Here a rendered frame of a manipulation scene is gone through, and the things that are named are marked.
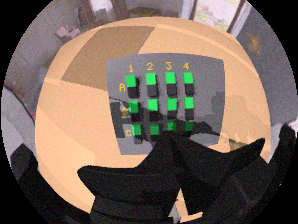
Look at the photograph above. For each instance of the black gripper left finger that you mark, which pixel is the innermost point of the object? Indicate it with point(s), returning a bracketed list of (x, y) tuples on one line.
[(154, 179)]

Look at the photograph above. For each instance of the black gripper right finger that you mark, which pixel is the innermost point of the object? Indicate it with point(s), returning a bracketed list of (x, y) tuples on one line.
[(206, 170)]

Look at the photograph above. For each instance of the grey switch panel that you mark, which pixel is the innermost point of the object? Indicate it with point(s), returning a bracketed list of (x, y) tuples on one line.
[(154, 92)]

